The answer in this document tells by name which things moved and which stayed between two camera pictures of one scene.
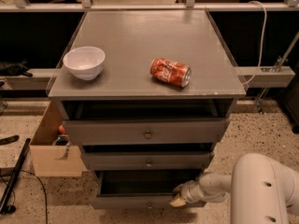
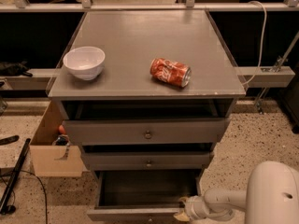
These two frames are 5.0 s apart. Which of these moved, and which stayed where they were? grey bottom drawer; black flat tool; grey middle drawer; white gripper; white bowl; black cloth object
Moved: white gripper; grey bottom drawer
Stayed: grey middle drawer; black cloth object; black flat tool; white bowl
